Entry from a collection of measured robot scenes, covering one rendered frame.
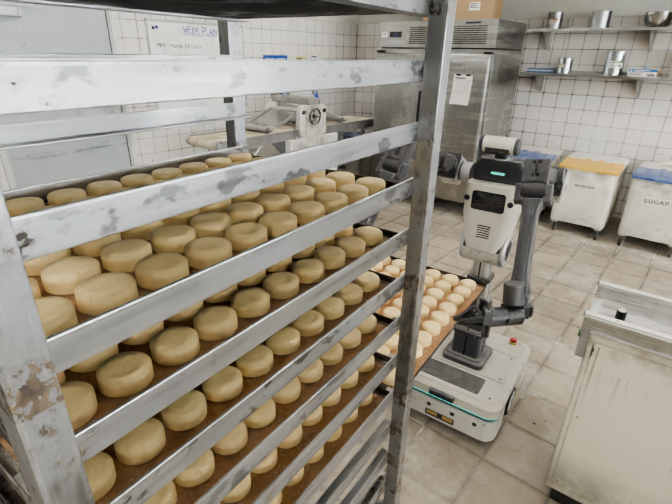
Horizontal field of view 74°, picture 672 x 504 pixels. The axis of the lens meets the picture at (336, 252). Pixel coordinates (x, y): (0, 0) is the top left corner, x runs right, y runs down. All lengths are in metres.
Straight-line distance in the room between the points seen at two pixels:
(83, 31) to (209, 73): 4.32
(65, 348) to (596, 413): 1.80
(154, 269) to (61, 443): 0.16
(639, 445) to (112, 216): 1.87
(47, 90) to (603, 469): 2.04
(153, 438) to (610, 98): 5.48
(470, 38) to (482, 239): 3.38
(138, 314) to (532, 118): 5.64
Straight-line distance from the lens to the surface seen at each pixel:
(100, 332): 0.39
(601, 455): 2.07
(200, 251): 0.48
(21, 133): 0.78
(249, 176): 0.44
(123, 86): 0.36
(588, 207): 5.19
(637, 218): 5.16
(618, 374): 1.85
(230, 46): 0.99
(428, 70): 0.73
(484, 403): 2.26
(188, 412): 0.55
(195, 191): 0.40
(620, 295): 2.04
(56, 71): 0.34
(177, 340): 0.51
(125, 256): 0.50
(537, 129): 5.87
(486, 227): 2.09
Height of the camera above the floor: 1.70
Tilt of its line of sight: 24 degrees down
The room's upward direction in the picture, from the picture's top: 1 degrees clockwise
